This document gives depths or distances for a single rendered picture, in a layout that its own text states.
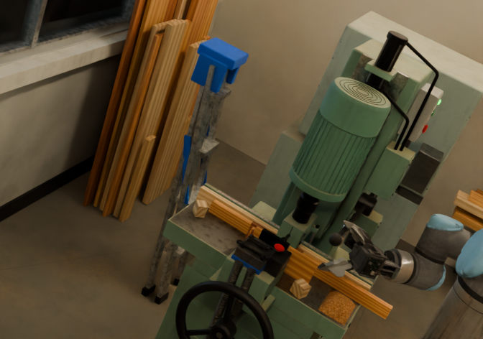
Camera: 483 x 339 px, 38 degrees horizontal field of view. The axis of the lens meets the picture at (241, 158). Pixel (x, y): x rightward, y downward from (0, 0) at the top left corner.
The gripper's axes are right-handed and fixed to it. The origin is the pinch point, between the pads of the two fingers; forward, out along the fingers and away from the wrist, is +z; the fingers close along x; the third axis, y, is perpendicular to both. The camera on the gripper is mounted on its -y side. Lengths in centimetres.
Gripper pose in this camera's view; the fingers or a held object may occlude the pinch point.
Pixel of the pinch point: (328, 243)
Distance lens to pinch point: 193.5
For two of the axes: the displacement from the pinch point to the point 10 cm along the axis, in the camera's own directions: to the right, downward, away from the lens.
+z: -8.6, -2.9, -4.2
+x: -4.2, 8.6, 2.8
